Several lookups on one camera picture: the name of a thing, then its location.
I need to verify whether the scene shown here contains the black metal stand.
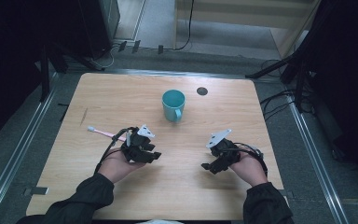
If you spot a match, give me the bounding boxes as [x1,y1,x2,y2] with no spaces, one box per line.
[38,43,51,103]
[244,46,327,113]

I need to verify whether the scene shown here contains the white floor cable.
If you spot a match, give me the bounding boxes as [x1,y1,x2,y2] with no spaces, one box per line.
[89,45,119,71]

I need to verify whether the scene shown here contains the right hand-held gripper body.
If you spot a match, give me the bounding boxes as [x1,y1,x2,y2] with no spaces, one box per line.
[205,128,242,171]

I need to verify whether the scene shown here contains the hand-held gripper black cable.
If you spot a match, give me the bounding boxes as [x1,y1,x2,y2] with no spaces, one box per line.
[233,141,269,178]
[93,126,138,174]

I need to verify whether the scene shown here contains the metal floor rail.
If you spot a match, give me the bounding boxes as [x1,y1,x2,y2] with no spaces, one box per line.
[0,72,60,224]
[286,92,351,224]

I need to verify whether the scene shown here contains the black curtain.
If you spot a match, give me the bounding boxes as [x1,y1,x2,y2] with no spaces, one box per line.
[292,0,358,181]
[0,0,85,148]

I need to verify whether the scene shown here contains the teal cup with handle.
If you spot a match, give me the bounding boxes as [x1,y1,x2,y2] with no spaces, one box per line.
[161,89,186,123]

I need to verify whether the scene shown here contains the hanging black cable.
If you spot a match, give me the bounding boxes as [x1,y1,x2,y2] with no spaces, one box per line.
[171,0,196,52]

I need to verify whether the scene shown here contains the black cabinet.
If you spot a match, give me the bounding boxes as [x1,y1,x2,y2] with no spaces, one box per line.
[76,0,121,61]

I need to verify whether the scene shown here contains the black floor cables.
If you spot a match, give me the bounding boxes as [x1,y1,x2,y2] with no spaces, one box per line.
[258,89,296,123]

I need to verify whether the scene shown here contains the left hand-held gripper black cable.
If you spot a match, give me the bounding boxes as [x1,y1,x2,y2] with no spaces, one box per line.
[93,126,138,174]

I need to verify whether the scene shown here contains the pink toothbrush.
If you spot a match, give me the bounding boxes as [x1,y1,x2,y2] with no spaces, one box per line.
[87,125,129,143]

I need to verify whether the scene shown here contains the person's left hand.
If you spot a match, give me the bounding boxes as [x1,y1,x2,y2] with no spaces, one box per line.
[98,147,146,185]

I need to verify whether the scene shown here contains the right hand-held gripper black cable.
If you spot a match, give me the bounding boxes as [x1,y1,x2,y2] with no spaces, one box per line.
[233,141,269,178]

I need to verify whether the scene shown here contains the metal table bracket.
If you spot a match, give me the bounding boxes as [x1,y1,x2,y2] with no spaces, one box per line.
[22,186,49,197]

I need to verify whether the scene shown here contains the person's right hand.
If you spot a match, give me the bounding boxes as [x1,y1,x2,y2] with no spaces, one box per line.
[228,151,269,188]

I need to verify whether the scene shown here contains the light wooden partition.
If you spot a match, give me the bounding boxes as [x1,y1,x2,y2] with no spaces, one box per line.
[172,0,323,60]

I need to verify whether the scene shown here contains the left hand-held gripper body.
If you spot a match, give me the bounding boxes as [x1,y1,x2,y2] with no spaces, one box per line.
[120,124,157,164]

